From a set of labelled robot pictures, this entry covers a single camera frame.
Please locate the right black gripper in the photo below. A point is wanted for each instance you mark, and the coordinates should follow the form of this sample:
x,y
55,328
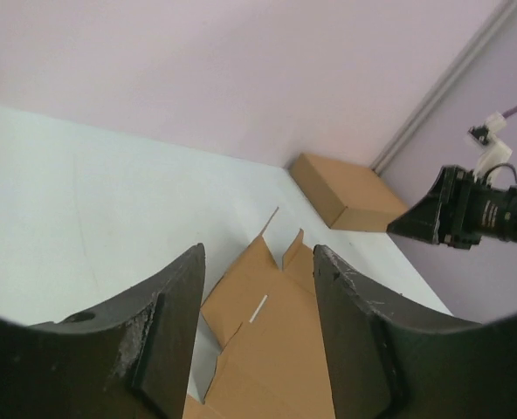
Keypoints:
x,y
458,211

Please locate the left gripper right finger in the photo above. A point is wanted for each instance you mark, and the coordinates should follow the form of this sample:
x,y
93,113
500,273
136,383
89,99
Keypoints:
x,y
390,357

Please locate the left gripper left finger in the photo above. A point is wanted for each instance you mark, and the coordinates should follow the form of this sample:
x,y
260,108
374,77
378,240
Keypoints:
x,y
127,357

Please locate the cardboard box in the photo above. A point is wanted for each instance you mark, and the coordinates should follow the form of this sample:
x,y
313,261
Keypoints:
x,y
346,196
259,350

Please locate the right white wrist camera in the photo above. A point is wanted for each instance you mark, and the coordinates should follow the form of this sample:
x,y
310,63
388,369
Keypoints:
x,y
493,151

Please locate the right aluminium corner post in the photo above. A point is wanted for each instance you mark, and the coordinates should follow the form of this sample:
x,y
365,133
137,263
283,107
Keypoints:
x,y
453,73

